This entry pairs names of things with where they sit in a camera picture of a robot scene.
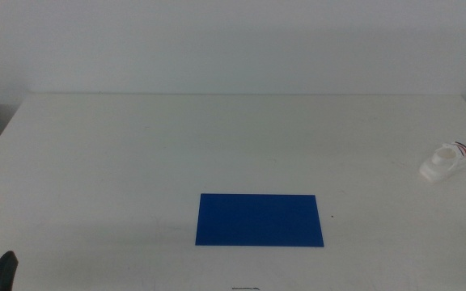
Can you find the blue rectangular mat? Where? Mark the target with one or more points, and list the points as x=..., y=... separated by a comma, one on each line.
x=259, y=220

